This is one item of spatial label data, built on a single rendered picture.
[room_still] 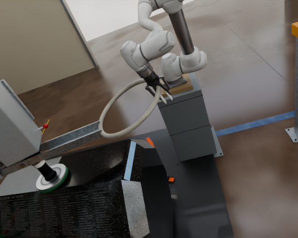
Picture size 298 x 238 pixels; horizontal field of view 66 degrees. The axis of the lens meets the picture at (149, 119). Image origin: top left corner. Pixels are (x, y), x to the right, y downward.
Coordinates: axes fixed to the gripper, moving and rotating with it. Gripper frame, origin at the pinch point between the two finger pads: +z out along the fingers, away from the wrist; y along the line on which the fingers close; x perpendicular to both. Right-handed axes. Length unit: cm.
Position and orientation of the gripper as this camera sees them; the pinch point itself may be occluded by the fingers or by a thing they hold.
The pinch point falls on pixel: (166, 97)
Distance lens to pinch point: 142.9
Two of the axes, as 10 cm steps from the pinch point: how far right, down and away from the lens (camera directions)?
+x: 0.8, 6.1, -7.9
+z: 5.7, 6.2, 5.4
